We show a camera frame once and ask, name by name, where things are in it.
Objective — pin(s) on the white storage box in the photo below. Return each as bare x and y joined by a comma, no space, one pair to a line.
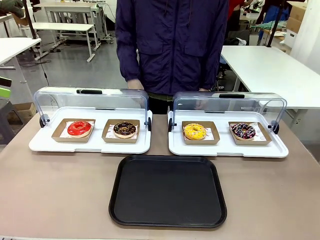
290,38

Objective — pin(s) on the stacked brown cardboard boxes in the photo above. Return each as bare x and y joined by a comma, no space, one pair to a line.
297,16

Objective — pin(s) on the clear domed case lid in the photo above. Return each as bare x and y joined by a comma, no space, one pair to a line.
112,93
262,97

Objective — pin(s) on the brown cardboard food tray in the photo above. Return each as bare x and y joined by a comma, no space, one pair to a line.
58,136
266,141
215,141
107,140

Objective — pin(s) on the yellow glazed donut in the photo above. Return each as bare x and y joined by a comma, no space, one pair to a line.
190,135

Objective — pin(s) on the left gripper black green finger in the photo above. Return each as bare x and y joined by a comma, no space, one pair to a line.
4,92
5,82

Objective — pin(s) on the brown cardboard box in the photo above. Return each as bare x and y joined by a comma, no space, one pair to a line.
26,111

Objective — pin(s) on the person's right hand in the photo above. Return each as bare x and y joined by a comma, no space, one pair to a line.
135,84

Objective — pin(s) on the low white bench table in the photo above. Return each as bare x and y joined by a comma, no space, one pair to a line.
62,27

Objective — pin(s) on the black bag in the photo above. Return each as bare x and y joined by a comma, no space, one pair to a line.
236,41

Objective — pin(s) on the white desk with frame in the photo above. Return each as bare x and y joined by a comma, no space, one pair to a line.
67,6

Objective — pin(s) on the person's left hand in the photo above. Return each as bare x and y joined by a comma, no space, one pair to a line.
203,89

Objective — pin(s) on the white display case base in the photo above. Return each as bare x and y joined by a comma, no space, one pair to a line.
225,151
95,147

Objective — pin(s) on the black vertical pole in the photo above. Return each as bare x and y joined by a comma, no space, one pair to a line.
30,20
273,27

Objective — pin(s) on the green cutting mat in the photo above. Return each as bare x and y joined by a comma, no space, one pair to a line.
265,25

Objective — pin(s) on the dark green cloth bundle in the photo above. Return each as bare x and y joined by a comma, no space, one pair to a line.
11,6

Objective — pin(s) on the person in navy jacket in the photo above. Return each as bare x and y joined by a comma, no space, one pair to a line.
172,45

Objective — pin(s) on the red glazed donut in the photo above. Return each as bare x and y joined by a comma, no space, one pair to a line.
73,132

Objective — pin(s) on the person in red top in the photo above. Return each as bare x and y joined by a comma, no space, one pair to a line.
235,6

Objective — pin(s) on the large white table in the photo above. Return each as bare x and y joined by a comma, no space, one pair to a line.
272,72

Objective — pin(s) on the white printed paper liner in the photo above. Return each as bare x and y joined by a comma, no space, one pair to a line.
260,131
92,123
209,132
109,131

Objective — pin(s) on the person in blue clothes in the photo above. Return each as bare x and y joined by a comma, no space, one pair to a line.
268,11

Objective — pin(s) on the black plastic serving tray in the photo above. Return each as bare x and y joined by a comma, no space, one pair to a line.
167,192

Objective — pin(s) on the chocolate donut with sprinkles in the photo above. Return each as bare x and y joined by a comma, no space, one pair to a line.
118,131

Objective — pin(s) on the white table with grey leg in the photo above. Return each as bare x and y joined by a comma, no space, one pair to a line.
13,48

